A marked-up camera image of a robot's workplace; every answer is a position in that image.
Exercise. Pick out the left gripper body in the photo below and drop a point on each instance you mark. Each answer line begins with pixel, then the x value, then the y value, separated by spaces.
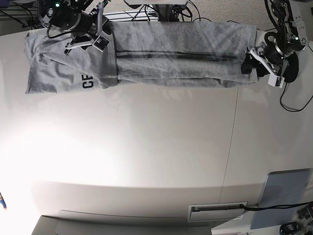
pixel 268 55

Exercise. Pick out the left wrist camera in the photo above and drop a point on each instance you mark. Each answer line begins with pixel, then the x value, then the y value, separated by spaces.
pixel 276 81

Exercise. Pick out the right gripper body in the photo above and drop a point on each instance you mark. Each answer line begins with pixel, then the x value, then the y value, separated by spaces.
pixel 87 28

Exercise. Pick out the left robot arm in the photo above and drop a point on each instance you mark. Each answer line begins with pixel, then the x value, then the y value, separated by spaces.
pixel 290 35

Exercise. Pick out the grey T-shirt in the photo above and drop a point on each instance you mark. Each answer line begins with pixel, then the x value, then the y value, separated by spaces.
pixel 172 54

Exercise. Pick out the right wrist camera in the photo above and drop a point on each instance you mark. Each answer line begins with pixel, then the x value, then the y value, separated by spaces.
pixel 100 43

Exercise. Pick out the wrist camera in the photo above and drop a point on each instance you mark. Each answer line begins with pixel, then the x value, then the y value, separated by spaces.
pixel 100 43
pixel 276 81

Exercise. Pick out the blue orange tool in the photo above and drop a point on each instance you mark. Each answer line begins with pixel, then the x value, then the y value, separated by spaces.
pixel 2 202

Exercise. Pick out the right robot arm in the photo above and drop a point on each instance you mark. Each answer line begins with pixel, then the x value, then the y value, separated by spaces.
pixel 62 17

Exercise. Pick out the black battery pack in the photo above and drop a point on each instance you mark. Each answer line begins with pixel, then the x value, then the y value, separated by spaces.
pixel 289 228

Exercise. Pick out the black computer mouse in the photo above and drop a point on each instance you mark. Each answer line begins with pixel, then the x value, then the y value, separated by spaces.
pixel 292 68

